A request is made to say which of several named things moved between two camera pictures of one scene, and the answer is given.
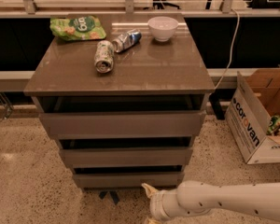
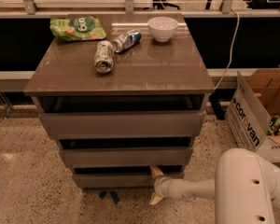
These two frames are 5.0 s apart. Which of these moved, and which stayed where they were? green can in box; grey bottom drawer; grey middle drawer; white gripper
Moved: white gripper
Stayed: grey bottom drawer; grey middle drawer; green can in box
